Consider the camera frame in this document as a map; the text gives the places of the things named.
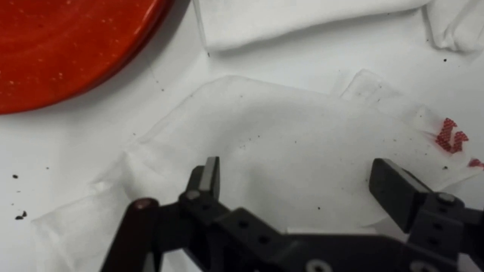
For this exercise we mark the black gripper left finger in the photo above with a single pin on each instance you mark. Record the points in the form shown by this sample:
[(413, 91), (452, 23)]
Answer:
[(209, 175)]

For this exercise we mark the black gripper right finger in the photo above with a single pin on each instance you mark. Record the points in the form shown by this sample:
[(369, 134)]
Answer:
[(398, 196)]

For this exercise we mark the white and red towel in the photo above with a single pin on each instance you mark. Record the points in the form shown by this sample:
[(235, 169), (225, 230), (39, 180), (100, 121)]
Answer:
[(281, 140)]

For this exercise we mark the plain white folded towel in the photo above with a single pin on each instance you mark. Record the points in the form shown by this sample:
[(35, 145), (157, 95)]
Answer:
[(281, 20)]

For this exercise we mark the red plate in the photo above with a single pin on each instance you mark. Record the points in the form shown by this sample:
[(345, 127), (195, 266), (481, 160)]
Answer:
[(65, 45)]

